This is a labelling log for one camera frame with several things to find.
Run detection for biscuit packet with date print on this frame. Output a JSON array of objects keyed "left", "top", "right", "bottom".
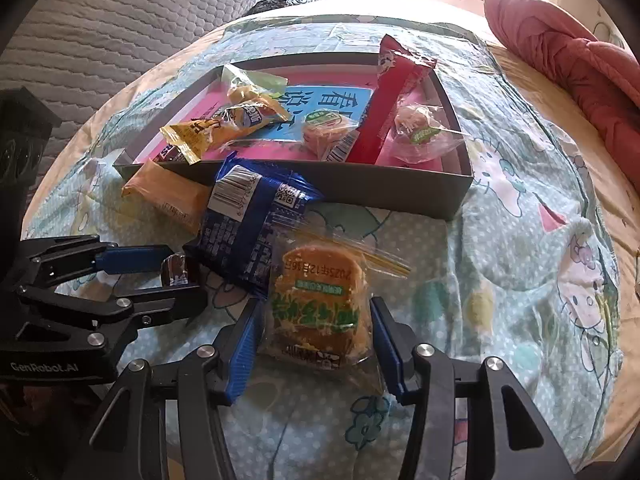
[{"left": 257, "top": 232, "right": 413, "bottom": 391}]

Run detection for pink quilt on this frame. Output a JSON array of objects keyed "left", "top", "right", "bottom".
[{"left": 482, "top": 0, "right": 640, "bottom": 191}]

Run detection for yellow white snack packet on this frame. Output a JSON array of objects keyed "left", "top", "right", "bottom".
[{"left": 160, "top": 101, "right": 286, "bottom": 165}]

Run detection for clear packet of red candies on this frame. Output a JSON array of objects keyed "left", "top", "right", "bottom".
[{"left": 392, "top": 101, "right": 468, "bottom": 163}]

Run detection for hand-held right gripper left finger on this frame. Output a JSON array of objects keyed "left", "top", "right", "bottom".
[{"left": 60, "top": 297, "right": 266, "bottom": 480}]

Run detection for orange snack packet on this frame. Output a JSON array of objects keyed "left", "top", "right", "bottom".
[{"left": 121, "top": 159, "right": 213, "bottom": 235}]

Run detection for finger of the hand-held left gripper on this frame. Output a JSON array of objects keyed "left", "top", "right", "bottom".
[
  {"left": 17, "top": 280, "right": 208, "bottom": 343},
  {"left": 12, "top": 235, "right": 176, "bottom": 286}
]

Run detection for long red candy packet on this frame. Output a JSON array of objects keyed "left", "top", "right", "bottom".
[{"left": 345, "top": 34, "right": 437, "bottom": 166}]

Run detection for green yellow candy packet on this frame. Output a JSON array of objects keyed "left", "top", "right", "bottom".
[{"left": 220, "top": 62, "right": 290, "bottom": 111}]

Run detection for bed with beige sheet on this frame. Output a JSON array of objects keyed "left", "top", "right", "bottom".
[{"left": 20, "top": 0, "right": 640, "bottom": 441}]

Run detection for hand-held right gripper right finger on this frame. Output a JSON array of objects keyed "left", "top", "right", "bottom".
[{"left": 369, "top": 296, "right": 576, "bottom": 480}]

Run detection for light blue cartoon cat blanket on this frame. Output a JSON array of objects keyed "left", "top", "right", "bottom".
[{"left": 20, "top": 10, "right": 631, "bottom": 480}]

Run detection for blue snack packet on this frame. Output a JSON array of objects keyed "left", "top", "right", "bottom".
[{"left": 182, "top": 152, "right": 326, "bottom": 298}]

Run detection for round biscuit clear packet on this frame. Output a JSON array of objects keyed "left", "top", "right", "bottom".
[{"left": 300, "top": 110, "right": 361, "bottom": 163}]

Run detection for small dark chocolate candy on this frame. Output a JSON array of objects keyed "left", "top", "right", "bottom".
[{"left": 161, "top": 254, "right": 188, "bottom": 287}]

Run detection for grey shallow box pink inside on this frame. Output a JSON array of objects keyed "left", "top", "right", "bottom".
[{"left": 112, "top": 60, "right": 475, "bottom": 221}]

